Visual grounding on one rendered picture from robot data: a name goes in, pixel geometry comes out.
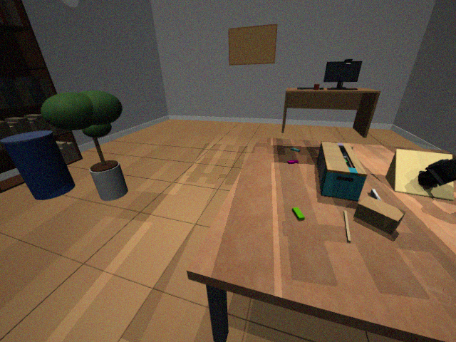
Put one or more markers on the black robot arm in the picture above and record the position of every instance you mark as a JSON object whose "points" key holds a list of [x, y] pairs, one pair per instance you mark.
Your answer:
{"points": [[438, 173]]}

